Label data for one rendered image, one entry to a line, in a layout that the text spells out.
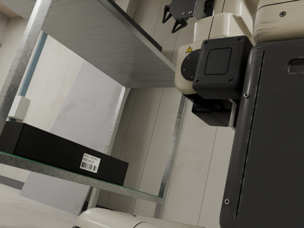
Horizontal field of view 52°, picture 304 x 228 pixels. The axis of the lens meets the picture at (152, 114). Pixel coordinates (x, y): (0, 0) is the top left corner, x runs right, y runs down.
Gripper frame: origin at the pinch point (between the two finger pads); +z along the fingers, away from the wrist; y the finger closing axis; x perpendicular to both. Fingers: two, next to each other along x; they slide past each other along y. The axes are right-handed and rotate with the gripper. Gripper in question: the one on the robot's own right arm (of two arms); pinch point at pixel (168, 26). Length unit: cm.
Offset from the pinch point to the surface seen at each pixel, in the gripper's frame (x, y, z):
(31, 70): -423, -176, 122
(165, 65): 12.9, -0.4, 17.0
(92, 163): 25, 15, 68
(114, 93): -177, -152, 58
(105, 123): -154, -146, 91
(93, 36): -4.4, 28.4, 25.6
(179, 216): -29, -186, 117
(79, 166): 27, 21, 70
